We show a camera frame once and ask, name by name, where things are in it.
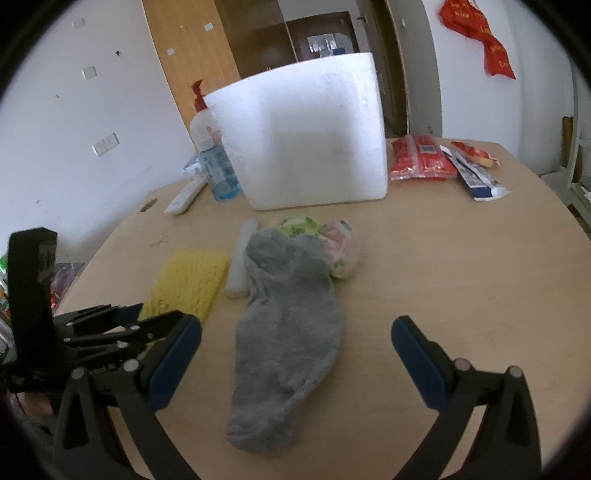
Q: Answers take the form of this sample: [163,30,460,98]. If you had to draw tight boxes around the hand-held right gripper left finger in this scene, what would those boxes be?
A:
[52,314,204,480]

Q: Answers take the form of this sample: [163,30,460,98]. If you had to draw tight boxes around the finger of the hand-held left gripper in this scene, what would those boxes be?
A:
[65,310,185,370]
[58,303,145,340]

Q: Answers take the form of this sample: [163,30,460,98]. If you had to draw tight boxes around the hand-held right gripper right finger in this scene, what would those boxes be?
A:
[391,315,542,480]

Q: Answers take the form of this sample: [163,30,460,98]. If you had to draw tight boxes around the yellow mesh sponge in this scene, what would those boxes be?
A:
[139,250,230,326]

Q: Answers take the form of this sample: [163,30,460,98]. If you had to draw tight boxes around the grey sock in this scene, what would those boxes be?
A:
[226,229,343,455]

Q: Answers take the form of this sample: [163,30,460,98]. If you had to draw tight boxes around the clear bag of tissue packs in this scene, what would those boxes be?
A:
[274,217,361,281]

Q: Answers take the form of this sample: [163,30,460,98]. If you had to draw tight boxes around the white foam box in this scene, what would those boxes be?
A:
[203,52,389,212]

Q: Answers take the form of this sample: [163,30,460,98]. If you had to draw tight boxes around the colourful plastic bag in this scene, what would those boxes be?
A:
[50,262,86,308]

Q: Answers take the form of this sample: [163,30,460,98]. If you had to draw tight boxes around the white remote control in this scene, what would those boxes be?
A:
[164,178,207,216]

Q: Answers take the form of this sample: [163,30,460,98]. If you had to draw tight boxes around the small clear blue spray bottle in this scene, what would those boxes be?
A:
[196,143,242,201]

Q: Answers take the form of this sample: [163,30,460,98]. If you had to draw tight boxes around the white blue wrapper packet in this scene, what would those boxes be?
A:
[440,145,513,202]

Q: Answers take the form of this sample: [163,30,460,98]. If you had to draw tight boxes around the white red pump lotion bottle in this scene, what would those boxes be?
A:
[190,80,222,153]

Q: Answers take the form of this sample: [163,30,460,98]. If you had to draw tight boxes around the red snack packet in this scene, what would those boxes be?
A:
[389,135,459,182]

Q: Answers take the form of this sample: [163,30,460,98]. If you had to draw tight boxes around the small red yellow packet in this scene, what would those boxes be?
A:
[450,140,502,169]

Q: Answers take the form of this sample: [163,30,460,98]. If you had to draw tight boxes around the wooden plank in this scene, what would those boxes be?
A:
[561,115,575,181]

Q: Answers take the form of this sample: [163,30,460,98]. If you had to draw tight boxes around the white metal bunk bed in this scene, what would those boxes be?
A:
[540,65,591,232]

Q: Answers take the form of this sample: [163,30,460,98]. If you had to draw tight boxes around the wooden wardrobe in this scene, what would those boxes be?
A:
[142,0,296,153]

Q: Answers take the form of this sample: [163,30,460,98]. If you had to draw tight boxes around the red shopping bags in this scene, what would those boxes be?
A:
[438,0,517,80]

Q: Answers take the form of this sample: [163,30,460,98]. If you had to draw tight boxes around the dark brown entrance door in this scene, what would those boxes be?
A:
[284,11,361,63]

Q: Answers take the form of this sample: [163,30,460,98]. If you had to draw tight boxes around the taped paper notices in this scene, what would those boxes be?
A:
[307,33,347,54]

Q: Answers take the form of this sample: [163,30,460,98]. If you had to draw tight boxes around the white double wall socket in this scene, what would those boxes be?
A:
[91,132,120,158]

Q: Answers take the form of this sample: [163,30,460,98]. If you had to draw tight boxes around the brown side door frame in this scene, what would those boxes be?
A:
[369,0,411,134]

